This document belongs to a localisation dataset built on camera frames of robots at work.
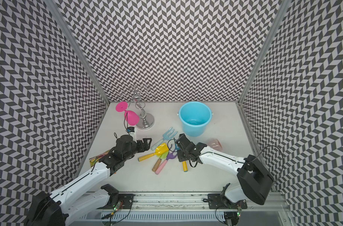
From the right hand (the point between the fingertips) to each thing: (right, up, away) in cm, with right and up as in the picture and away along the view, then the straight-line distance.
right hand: (182, 156), depth 84 cm
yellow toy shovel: (-15, +3, +7) cm, 16 cm away
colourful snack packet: (-54, -3, 0) cm, 54 cm away
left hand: (-22, +9, -2) cm, 24 cm away
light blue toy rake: (-12, +10, +13) cm, 20 cm away
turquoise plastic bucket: (+8, +24, +5) cm, 26 cm away
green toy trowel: (-14, -1, +5) cm, 15 cm away
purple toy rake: (-7, -1, +5) cm, 9 cm away
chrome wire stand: (-26, +21, +21) cm, 40 cm away
